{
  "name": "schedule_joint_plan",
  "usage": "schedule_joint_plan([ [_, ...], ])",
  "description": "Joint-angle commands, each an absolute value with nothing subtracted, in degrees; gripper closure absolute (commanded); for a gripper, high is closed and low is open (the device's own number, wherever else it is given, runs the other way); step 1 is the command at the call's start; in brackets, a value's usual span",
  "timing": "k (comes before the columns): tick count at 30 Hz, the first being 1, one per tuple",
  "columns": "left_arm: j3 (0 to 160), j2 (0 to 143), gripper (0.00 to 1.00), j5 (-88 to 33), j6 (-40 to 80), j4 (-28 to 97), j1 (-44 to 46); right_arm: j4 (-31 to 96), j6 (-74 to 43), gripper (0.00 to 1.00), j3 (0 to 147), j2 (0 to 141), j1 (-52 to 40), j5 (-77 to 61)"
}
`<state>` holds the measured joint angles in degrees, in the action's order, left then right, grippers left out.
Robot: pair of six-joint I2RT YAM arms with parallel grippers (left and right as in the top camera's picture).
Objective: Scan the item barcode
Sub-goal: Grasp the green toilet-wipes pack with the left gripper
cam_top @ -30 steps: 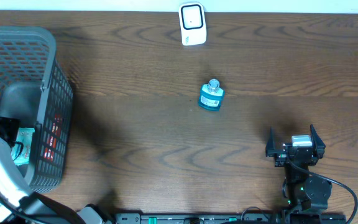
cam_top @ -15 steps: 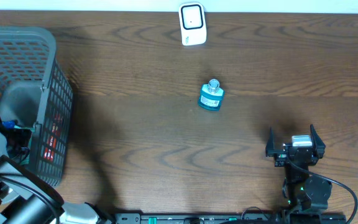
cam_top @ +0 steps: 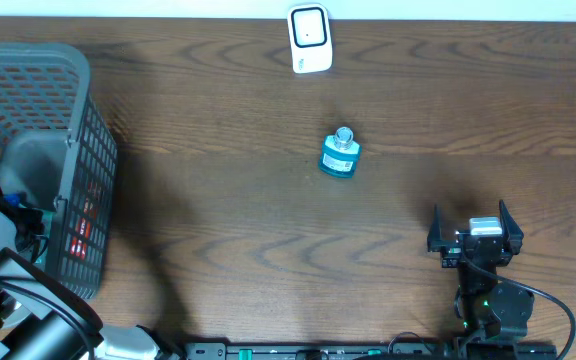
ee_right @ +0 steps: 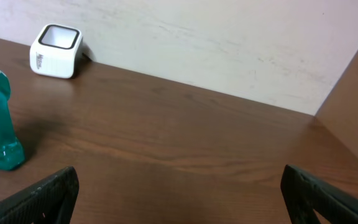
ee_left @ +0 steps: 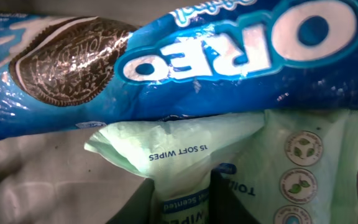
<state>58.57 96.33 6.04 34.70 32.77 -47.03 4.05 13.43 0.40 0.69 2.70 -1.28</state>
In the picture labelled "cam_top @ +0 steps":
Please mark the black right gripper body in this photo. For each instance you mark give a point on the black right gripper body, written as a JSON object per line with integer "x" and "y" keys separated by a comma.
{"x": 450, "y": 255}

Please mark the red Nescafe coffee stick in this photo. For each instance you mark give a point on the red Nescafe coffee stick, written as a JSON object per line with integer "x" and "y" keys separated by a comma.
{"x": 85, "y": 241}

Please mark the teal mouthwash bottle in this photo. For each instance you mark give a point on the teal mouthwash bottle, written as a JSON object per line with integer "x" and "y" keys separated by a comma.
{"x": 340, "y": 154}

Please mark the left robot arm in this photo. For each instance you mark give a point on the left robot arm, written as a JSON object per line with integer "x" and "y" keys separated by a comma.
{"x": 42, "y": 319}

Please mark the blue Oreo cookie pack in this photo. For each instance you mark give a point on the blue Oreo cookie pack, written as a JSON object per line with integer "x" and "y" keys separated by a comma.
{"x": 13, "y": 199}

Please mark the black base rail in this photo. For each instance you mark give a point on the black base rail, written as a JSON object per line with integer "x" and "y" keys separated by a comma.
{"x": 400, "y": 350}

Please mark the grey plastic shopping basket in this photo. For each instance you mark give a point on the grey plastic shopping basket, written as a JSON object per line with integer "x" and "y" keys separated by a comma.
{"x": 53, "y": 143}

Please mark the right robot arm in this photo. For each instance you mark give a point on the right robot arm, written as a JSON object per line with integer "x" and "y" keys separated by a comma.
{"x": 492, "y": 309}

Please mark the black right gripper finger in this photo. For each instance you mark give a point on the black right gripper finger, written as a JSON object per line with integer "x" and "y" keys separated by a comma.
{"x": 512, "y": 233}
{"x": 434, "y": 237}

